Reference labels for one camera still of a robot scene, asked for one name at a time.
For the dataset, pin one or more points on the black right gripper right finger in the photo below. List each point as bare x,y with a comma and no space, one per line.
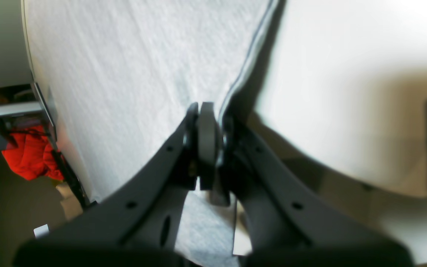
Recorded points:
288,224

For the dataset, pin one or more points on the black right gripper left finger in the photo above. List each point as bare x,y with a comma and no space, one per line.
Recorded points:
134,227

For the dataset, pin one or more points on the grey T-shirt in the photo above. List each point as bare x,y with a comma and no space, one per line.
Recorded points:
119,75

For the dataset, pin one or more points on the red cloth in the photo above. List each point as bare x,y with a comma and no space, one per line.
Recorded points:
32,158

